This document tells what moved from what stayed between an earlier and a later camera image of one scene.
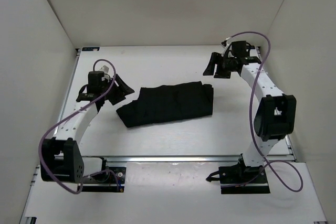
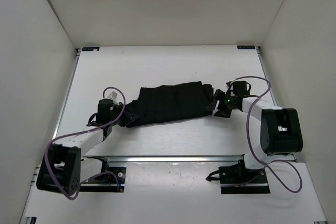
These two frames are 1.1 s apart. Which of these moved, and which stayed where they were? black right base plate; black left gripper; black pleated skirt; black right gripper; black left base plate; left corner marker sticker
Moved: black left gripper; black right gripper
Stayed: black pleated skirt; black left base plate; black right base plate; left corner marker sticker
